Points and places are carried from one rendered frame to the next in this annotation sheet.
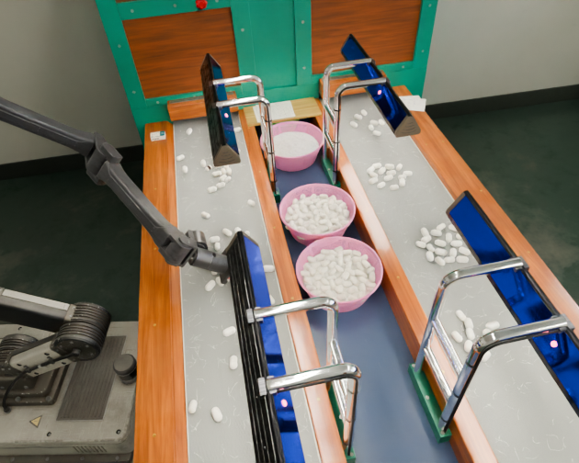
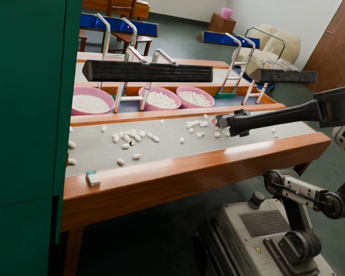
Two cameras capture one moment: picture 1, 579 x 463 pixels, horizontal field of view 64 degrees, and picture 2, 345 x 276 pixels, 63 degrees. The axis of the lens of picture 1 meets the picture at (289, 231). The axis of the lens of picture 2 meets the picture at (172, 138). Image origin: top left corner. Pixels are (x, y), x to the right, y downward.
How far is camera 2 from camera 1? 2.33 m
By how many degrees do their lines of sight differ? 86
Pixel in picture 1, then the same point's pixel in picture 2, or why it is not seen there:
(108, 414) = (274, 207)
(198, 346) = (255, 137)
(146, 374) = (280, 147)
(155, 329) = (263, 148)
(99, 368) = (261, 220)
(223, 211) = (172, 134)
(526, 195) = not seen: hidden behind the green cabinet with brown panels
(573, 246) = not seen: hidden behind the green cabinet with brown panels
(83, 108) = not seen: outside the picture
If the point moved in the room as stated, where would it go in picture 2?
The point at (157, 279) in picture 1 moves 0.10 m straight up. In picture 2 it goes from (240, 151) to (248, 136)
